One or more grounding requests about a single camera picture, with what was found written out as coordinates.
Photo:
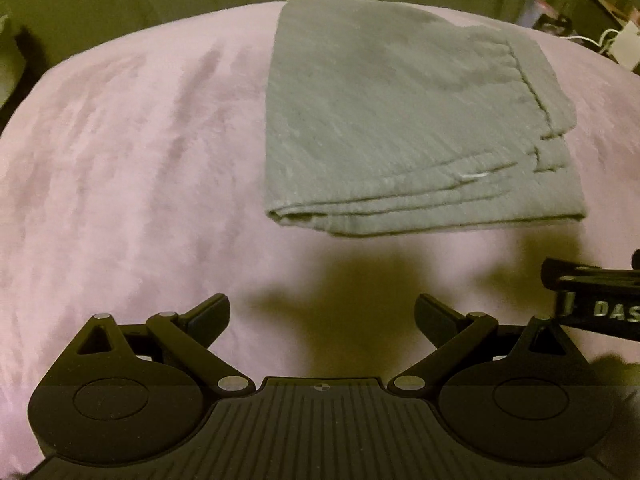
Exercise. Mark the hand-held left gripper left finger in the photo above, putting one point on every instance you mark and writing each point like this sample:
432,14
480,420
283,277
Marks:
211,316

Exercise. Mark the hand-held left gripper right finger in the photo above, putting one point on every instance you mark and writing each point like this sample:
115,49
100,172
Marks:
434,317

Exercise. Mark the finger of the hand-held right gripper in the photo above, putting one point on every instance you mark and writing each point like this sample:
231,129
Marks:
590,272

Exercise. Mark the grey pants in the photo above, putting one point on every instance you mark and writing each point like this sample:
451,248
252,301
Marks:
400,125

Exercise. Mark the pink fleece blanket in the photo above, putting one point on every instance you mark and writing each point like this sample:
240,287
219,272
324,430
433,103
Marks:
125,185

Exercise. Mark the white power adapter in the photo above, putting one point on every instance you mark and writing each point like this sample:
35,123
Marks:
625,47

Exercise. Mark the small black device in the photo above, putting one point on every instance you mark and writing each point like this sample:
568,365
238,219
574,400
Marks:
555,25

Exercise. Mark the dark flat board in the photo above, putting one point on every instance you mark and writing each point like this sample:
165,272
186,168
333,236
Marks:
607,7

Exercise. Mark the colourful small box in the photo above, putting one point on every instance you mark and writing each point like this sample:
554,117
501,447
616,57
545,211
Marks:
536,9

